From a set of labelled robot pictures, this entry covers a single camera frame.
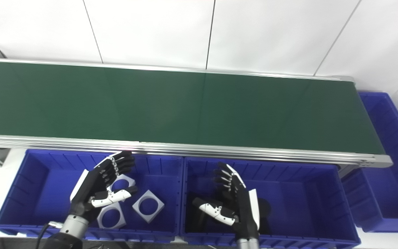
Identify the white square part round hole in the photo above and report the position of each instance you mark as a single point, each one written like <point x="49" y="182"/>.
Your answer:
<point x="149" y="218"/>
<point x="120" y="221"/>
<point x="130" y="180"/>

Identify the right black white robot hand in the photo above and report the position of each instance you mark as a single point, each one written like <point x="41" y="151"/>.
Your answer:
<point x="244" y="214"/>

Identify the blue bin with black parts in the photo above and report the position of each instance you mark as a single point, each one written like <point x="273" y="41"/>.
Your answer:
<point x="306" y="204"/>

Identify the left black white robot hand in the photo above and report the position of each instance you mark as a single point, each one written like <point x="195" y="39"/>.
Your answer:
<point x="90" y="190"/>

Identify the green conveyor belt aluminium frame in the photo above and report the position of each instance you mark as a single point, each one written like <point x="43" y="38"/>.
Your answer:
<point x="185" y="103"/>

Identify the blue bin with white parts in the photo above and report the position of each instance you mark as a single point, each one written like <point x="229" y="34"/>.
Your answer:
<point x="47" y="193"/>

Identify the empty blue plastic bin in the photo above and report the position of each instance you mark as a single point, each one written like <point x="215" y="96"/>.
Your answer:
<point x="392" y="138"/>

